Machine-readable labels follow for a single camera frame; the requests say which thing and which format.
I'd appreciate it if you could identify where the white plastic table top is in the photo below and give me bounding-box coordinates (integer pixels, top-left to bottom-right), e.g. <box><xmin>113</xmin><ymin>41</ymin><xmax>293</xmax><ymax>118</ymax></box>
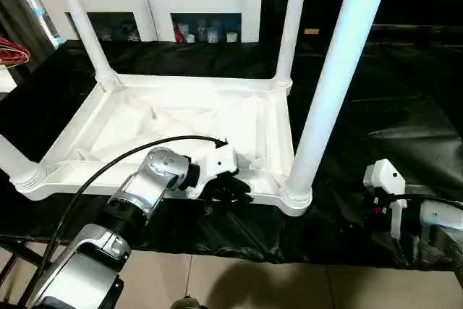
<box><xmin>13</xmin><ymin>74</ymin><xmax>313</xmax><ymax>217</ymax></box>

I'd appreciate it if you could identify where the white plastic table leg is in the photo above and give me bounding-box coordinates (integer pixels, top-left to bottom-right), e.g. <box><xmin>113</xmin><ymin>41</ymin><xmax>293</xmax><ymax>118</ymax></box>
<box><xmin>273</xmin><ymin>0</ymin><xmax>313</xmax><ymax>93</ymax></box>
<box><xmin>47</xmin><ymin>0</ymin><xmax>123</xmax><ymax>92</ymax></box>
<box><xmin>0</xmin><ymin>134</ymin><xmax>48</xmax><ymax>191</ymax></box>
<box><xmin>282</xmin><ymin>0</ymin><xmax>396</xmax><ymax>203</ymax></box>

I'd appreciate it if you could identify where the black work mat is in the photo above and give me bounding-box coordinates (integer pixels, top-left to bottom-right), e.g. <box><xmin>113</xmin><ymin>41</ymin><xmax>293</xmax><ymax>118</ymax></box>
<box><xmin>0</xmin><ymin>38</ymin><xmax>463</xmax><ymax>270</ymax></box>

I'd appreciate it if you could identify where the black flat bar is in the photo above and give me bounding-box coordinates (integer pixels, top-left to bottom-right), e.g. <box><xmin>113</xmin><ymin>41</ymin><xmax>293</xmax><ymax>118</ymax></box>
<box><xmin>368</xmin><ymin>25</ymin><xmax>463</xmax><ymax>40</ymax></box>

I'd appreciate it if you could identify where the black folding table frame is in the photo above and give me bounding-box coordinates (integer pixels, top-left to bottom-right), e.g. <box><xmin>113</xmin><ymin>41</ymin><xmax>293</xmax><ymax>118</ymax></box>
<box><xmin>0</xmin><ymin>240</ymin><xmax>53</xmax><ymax>304</ymax></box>

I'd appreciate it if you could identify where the red cable bundle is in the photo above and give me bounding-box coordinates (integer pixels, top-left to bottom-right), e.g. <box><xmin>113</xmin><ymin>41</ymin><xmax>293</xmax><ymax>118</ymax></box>
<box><xmin>0</xmin><ymin>35</ymin><xmax>32</xmax><ymax>68</ymax></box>

